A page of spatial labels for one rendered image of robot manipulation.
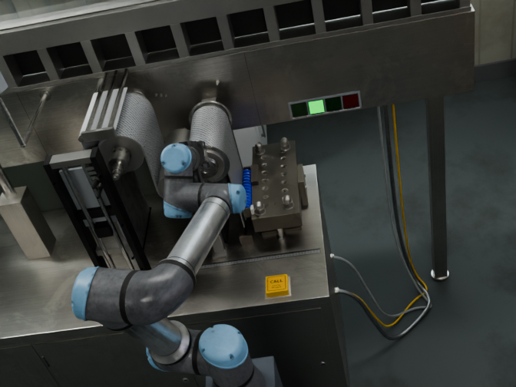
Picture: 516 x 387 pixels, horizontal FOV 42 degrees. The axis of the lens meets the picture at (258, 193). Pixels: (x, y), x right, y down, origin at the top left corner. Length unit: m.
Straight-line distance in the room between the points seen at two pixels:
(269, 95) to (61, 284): 0.97
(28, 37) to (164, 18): 0.45
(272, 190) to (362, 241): 1.29
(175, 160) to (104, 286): 0.43
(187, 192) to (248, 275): 0.57
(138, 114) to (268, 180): 0.50
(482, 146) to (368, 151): 0.65
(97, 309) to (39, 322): 0.92
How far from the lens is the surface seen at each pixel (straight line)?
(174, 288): 1.43
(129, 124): 2.14
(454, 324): 3.15
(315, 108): 2.37
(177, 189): 1.74
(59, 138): 2.55
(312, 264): 2.19
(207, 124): 2.18
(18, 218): 2.48
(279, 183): 2.31
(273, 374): 1.96
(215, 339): 1.78
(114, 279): 1.45
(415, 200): 3.71
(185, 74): 2.31
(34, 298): 2.46
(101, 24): 2.27
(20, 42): 2.38
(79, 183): 2.09
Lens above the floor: 2.49
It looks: 40 degrees down
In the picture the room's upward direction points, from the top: 15 degrees counter-clockwise
